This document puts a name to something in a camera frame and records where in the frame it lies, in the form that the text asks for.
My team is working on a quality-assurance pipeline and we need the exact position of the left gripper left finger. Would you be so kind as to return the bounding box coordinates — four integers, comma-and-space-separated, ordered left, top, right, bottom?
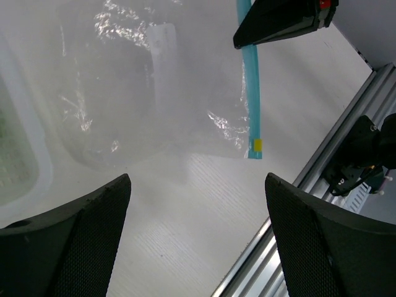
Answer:
1, 174, 131, 296

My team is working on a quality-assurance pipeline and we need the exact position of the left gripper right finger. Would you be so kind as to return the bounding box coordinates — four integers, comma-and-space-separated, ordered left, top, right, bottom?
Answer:
265, 173, 395, 296

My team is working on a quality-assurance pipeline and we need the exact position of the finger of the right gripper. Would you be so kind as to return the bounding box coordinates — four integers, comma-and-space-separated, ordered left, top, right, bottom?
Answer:
233, 0, 339, 49

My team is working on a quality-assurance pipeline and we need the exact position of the clear zip top bag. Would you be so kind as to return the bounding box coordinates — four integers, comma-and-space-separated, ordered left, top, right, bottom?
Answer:
56, 1, 262, 168

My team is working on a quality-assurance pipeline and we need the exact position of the green toy bitter gourd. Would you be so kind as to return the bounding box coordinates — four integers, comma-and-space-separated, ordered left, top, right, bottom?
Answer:
1, 93, 30, 195

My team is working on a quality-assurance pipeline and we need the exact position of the white perforated plastic basket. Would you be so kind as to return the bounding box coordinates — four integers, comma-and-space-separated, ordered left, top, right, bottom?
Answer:
1, 37, 53, 220

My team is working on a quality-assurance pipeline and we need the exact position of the white slotted cable duct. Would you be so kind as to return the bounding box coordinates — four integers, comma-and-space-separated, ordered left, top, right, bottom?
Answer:
343, 183, 371, 214

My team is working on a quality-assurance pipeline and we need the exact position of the aluminium mounting rail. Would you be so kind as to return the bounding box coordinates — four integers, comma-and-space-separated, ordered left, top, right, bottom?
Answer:
214, 64, 395, 296

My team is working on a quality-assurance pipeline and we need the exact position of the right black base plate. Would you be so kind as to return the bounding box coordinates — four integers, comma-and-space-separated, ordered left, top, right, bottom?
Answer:
322, 115, 382, 197

